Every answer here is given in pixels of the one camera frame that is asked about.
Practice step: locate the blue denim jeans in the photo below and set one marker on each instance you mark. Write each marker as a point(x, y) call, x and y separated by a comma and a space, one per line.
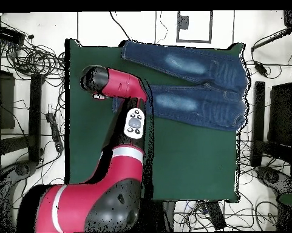
point(196, 102)

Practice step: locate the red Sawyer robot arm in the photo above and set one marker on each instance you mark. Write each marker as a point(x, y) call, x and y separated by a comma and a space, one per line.
point(87, 206)

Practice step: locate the dark flat panel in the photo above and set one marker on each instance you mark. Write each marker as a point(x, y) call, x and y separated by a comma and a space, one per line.
point(281, 114)
point(6, 102)

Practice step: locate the black stand beam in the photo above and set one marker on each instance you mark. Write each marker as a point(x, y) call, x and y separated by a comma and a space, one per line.
point(258, 116)
point(35, 116)

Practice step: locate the black electronics box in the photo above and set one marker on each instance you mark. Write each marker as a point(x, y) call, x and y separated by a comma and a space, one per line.
point(8, 35)

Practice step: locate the small grey box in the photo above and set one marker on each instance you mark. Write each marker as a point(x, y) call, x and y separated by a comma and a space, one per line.
point(183, 21)

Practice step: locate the dark green table cloth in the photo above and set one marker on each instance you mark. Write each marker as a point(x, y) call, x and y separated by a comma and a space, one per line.
point(196, 165)

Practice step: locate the black power adapter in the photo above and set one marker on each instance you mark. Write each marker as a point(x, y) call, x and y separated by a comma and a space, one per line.
point(260, 68)

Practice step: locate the long black power strip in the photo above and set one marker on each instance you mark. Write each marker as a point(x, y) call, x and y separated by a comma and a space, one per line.
point(216, 216)

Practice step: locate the grey rectangular frame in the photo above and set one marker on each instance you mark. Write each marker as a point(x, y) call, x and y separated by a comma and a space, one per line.
point(210, 26)

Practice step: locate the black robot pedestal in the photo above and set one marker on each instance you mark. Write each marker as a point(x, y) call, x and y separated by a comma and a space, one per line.
point(160, 216)

